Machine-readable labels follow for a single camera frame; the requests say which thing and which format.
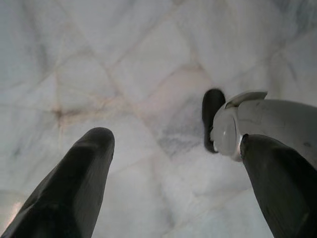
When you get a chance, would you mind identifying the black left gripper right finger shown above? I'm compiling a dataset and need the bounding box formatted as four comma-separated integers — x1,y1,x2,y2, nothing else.
240,133,317,238

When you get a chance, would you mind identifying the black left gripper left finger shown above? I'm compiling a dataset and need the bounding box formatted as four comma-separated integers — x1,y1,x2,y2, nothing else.
0,127,115,238

